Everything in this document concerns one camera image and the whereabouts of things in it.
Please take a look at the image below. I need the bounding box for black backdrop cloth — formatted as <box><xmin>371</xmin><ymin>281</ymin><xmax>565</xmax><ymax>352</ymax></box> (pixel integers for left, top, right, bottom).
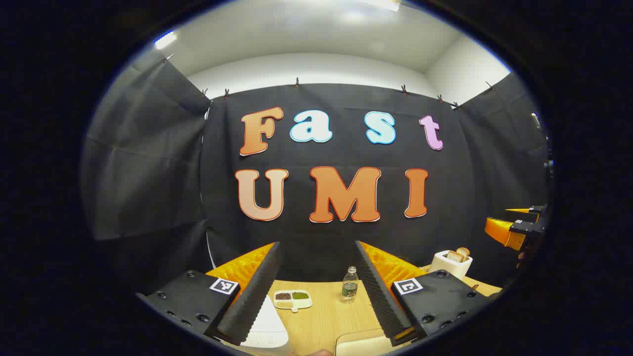
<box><xmin>82</xmin><ymin>52</ymin><xmax>550</xmax><ymax>297</ymax></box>

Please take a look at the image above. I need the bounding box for white rice cooker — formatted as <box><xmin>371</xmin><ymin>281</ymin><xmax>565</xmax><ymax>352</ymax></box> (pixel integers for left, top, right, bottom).
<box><xmin>221</xmin><ymin>295</ymin><xmax>290</xmax><ymax>356</ymax></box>

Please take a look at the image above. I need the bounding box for clear plastic water bottle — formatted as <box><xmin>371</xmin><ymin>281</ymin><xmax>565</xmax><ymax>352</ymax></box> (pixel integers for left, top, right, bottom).
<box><xmin>341</xmin><ymin>266</ymin><xmax>360</xmax><ymax>304</ymax></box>

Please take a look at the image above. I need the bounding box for ceiling light panel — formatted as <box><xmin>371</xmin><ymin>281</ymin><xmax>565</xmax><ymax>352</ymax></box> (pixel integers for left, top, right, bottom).
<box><xmin>154</xmin><ymin>31</ymin><xmax>178</xmax><ymax>50</ymax></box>

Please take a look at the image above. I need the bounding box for white toaster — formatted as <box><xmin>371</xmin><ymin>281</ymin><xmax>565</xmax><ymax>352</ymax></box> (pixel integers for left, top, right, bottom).
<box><xmin>428</xmin><ymin>250</ymin><xmax>473</xmax><ymax>281</ymax></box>

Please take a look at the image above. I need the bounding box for clear rice tray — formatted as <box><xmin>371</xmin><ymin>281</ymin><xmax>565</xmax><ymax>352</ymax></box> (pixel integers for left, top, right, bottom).
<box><xmin>335</xmin><ymin>329</ymin><xmax>396</xmax><ymax>356</ymax></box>

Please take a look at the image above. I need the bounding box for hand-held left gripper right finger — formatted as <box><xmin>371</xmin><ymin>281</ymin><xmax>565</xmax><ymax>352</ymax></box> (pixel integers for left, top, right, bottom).
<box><xmin>355</xmin><ymin>240</ymin><xmax>502</xmax><ymax>347</ymax></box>

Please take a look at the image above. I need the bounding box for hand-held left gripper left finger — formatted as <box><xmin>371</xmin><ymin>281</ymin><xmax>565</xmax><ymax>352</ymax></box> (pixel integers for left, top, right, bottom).
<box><xmin>136</xmin><ymin>241</ymin><xmax>282</xmax><ymax>347</ymax></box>

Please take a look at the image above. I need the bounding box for white divided bean dish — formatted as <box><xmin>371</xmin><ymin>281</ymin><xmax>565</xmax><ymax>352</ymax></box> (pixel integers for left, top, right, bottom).
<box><xmin>273</xmin><ymin>290</ymin><xmax>313</xmax><ymax>313</ymax></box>

